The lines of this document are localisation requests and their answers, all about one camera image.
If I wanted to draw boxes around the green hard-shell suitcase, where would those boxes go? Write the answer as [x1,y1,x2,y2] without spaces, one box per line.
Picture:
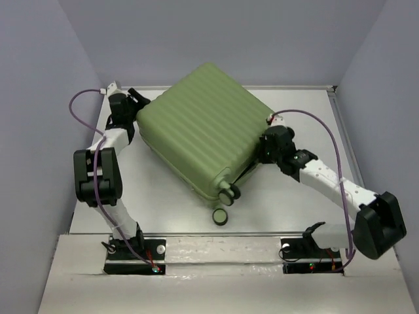
[136,63,273,226]

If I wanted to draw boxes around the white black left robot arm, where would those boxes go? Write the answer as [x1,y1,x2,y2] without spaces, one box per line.
[69,82,150,258]

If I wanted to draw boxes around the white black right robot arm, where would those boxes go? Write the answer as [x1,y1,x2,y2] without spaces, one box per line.
[259,125,407,260]

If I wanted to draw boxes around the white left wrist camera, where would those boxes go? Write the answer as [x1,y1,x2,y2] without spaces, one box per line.
[100,80,123,97]

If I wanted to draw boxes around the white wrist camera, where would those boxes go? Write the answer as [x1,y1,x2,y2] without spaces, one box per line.
[100,80,123,97]
[266,113,287,128]

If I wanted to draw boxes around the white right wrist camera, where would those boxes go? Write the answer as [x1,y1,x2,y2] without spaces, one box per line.
[266,113,287,128]

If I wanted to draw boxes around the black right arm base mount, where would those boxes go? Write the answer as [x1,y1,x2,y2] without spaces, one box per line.
[278,222,343,275]

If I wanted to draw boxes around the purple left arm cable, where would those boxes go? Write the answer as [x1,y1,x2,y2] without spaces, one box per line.
[69,88,158,266]

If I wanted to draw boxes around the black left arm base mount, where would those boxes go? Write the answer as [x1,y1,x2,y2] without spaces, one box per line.
[101,237,166,275]

